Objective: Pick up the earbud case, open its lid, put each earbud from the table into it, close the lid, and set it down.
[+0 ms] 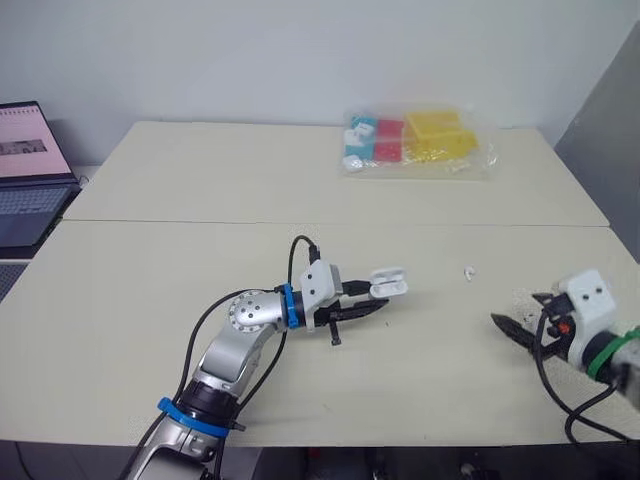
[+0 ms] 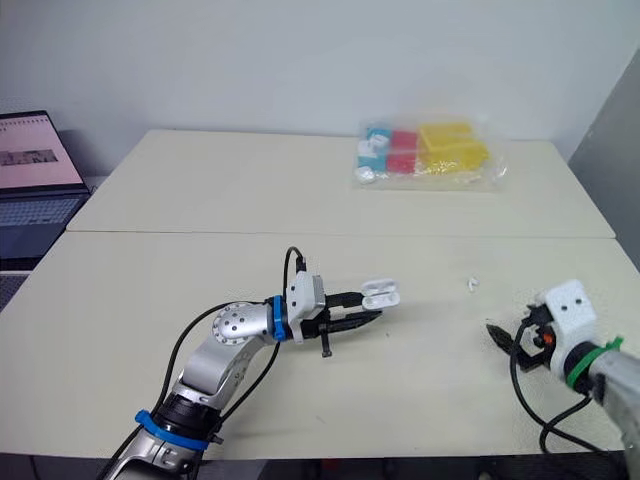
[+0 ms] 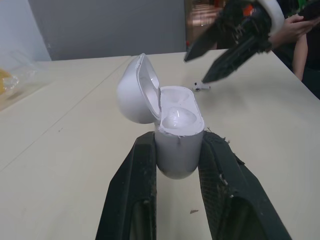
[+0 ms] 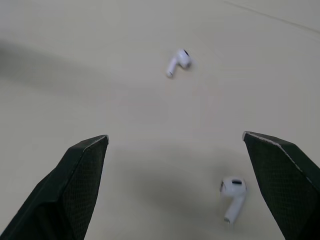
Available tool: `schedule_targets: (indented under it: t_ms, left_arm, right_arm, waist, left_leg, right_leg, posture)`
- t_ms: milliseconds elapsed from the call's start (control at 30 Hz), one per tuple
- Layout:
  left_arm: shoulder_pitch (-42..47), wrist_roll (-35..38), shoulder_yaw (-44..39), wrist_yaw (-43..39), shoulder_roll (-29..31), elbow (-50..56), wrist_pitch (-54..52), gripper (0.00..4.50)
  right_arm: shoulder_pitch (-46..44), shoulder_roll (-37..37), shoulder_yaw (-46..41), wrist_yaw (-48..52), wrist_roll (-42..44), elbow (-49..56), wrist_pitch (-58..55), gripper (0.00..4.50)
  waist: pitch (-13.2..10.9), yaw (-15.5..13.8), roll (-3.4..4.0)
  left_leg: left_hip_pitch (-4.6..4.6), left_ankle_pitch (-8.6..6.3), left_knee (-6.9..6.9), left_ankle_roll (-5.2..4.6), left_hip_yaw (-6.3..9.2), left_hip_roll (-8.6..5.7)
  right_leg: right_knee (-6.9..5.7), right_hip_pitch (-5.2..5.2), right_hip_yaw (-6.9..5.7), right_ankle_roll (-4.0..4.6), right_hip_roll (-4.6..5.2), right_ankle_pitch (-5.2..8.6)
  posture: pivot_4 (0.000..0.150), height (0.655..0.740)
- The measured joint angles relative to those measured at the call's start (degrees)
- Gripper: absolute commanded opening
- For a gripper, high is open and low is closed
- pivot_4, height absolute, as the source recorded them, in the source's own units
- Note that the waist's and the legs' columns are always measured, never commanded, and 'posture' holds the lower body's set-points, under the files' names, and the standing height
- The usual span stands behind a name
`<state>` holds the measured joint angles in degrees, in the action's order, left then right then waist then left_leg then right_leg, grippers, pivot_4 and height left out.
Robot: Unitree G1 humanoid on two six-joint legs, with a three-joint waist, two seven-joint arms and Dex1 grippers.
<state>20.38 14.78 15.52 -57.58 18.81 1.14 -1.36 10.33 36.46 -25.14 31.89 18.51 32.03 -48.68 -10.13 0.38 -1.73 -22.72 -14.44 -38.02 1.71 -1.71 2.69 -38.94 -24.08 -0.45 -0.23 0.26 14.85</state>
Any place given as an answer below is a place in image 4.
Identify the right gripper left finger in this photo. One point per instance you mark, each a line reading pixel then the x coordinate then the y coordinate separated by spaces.
pixel 62 195

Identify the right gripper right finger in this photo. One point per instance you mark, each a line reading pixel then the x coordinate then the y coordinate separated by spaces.
pixel 287 185

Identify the white earbud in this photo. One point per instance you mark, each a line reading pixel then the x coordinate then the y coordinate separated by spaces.
pixel 179 62
pixel 233 195

